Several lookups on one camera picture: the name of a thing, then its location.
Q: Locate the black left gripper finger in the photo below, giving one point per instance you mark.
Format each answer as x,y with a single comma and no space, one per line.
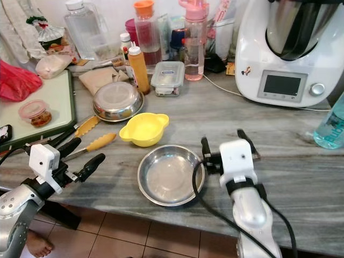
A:
70,147
94,163

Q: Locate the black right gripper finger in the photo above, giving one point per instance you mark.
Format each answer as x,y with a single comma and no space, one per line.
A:
244,135
206,149

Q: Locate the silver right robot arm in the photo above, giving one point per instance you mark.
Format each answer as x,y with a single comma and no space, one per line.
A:
250,212

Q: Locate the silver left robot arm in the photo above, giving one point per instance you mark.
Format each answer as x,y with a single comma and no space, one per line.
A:
15,215

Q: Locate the yellow tipped metal tongs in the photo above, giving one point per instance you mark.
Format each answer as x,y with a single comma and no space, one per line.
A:
102,142

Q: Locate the brown wooden stick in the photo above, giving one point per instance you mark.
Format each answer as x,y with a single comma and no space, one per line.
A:
32,143

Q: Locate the shallow stainless steel plate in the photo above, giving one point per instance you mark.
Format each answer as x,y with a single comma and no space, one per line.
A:
169,177

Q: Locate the small jar with pink lid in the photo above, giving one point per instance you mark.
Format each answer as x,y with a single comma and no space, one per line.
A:
34,109

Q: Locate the white tray with green rim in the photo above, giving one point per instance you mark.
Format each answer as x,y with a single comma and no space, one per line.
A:
56,94

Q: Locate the yellow plastic bowl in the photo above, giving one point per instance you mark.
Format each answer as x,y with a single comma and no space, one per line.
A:
144,130

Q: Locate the black smartphone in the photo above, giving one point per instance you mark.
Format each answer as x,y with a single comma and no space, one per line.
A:
5,134

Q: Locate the lidded stainless steel bowl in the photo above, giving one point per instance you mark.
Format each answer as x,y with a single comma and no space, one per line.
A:
117,99

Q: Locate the small yellow box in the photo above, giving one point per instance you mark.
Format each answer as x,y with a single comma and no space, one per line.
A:
230,69

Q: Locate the brown paper pouch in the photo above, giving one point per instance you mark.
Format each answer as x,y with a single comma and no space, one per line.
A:
97,79

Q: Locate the black power adapter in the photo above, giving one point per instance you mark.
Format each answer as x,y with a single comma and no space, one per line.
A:
215,64

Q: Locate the red plastic bag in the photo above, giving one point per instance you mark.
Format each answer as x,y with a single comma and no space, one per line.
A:
19,83

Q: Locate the person's bare foot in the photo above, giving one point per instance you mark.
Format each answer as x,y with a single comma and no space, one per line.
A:
38,246

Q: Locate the white food processor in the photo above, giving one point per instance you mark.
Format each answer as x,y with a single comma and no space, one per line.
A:
255,54

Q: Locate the beige food bag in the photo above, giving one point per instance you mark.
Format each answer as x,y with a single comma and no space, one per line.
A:
52,66

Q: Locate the glass container with grey lid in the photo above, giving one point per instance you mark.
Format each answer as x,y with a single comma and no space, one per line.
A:
166,74

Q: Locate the clear plastic packet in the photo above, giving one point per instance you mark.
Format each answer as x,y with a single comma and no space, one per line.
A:
223,40

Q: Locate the pink water bottle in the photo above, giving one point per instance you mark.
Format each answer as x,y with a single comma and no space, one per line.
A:
193,48

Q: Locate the clear plastic food box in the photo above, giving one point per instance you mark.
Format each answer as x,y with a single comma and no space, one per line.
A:
107,52

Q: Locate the orange squeeze sauce bottle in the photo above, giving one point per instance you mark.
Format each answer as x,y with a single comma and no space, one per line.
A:
138,70

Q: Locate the small red capped sauce bottle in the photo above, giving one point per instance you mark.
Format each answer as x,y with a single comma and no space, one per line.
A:
126,60

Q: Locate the gift bag with green bow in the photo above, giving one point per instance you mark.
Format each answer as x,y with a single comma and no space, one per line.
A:
51,35

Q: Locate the dark blue jar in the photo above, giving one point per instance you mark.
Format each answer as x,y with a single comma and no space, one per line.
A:
176,38

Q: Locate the clear plastic water jug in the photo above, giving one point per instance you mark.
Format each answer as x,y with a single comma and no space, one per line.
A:
83,29

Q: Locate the small white capped bottle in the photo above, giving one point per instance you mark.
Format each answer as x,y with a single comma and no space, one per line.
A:
126,37

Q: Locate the clear bottle with orange cap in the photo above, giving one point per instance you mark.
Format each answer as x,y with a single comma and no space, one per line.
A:
147,37

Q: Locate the patterned white hanging towel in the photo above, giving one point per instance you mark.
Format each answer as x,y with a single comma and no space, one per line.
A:
16,27

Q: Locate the magenta plastic cup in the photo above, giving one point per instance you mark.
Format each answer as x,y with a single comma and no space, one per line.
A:
130,29

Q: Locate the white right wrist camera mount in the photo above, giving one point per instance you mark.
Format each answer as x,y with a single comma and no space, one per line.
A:
237,158

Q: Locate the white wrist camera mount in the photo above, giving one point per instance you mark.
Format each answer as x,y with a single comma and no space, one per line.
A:
44,160
237,158

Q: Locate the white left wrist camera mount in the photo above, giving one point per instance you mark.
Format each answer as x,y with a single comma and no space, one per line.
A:
44,160

